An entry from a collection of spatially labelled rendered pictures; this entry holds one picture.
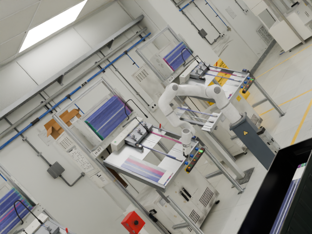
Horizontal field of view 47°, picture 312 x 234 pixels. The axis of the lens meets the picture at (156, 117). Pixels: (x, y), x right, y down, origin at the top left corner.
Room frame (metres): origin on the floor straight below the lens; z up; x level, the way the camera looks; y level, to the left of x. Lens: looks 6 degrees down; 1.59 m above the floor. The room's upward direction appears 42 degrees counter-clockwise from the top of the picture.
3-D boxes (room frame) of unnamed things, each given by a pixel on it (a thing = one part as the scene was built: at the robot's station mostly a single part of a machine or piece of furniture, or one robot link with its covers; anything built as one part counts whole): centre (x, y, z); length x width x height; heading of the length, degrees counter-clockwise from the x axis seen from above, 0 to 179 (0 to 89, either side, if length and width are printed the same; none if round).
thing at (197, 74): (4.66, -0.72, 0.65); 1.01 x 0.73 x 1.29; 40
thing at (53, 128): (3.96, 0.67, 1.82); 0.68 x 0.30 x 0.20; 130
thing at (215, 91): (3.24, -0.56, 1.00); 0.19 x 0.12 x 0.24; 10
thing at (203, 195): (3.86, 0.52, 0.31); 0.70 x 0.65 x 0.62; 130
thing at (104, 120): (3.80, 0.39, 1.52); 0.51 x 0.13 x 0.27; 130
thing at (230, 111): (3.27, -0.55, 0.79); 0.19 x 0.19 x 0.18
